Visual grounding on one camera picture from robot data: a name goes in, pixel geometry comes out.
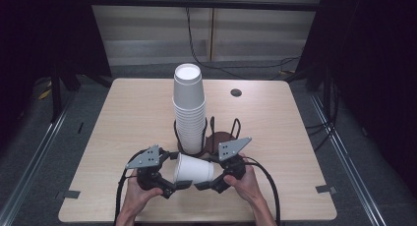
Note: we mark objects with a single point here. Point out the stack of white paper cups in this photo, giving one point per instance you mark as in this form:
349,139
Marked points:
189,101

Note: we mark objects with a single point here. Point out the black curtain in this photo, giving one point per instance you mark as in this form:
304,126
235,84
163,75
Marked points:
377,55
42,32

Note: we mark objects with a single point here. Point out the grey tape strip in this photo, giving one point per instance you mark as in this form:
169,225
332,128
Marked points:
68,194
326,189

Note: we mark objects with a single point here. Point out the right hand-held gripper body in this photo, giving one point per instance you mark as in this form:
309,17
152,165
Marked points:
231,147

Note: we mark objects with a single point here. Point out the metal floor rail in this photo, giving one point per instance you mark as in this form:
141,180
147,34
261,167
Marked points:
29,167
347,160

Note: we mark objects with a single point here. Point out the white disposable cup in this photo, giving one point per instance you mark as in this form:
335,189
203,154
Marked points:
193,169

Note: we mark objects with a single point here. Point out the yellow floor tape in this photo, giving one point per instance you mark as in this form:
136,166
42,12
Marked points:
45,93

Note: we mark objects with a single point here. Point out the person's right hand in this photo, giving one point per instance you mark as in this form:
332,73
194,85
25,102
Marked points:
249,186

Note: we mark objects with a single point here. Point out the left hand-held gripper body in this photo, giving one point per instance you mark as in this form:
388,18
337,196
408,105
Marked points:
147,158

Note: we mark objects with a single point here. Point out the person's left hand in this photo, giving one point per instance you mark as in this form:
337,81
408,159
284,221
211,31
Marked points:
137,199

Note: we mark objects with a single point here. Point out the round table grommet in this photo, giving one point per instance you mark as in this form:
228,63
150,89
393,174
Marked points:
236,92

